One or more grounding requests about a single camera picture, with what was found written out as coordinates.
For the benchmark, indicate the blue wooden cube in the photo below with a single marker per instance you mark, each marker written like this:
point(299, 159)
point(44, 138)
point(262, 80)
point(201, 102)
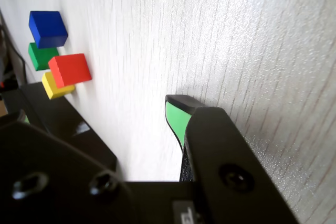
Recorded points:
point(47, 24)

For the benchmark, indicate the green wooden cube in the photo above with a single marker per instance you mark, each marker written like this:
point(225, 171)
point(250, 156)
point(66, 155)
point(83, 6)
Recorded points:
point(42, 56)

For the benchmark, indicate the yellow wooden cube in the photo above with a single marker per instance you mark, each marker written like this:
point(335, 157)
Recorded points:
point(63, 92)

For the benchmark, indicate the red wooden cube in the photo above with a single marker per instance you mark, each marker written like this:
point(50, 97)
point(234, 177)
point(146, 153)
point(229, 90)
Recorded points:
point(71, 69)

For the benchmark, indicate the black open box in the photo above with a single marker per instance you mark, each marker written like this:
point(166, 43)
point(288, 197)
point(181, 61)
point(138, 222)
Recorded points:
point(102, 153)

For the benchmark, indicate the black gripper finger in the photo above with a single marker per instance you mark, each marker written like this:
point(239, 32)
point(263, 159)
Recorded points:
point(223, 155)
point(52, 182)

